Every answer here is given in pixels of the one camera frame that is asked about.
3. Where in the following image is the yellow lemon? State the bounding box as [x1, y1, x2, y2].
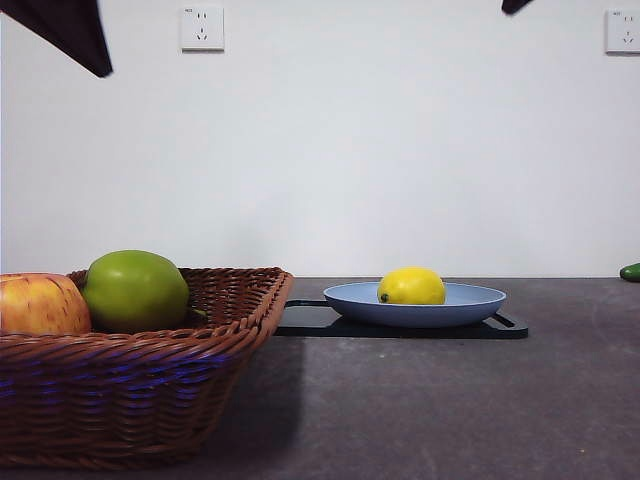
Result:
[377, 266, 447, 306]

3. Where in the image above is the blue round plate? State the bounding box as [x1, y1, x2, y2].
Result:
[322, 281, 508, 329]

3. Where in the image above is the brown wicker basket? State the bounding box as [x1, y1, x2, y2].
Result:
[0, 266, 295, 471]

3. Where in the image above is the green apple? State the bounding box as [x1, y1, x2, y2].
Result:
[80, 249, 191, 333]

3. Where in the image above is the red yellow apple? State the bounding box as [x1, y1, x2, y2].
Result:
[0, 272, 93, 335]

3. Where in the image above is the black flat tray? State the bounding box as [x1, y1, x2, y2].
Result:
[273, 298, 530, 340]

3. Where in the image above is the white wall socket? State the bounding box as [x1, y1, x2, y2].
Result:
[604, 8, 640, 55]
[180, 4, 225, 53]

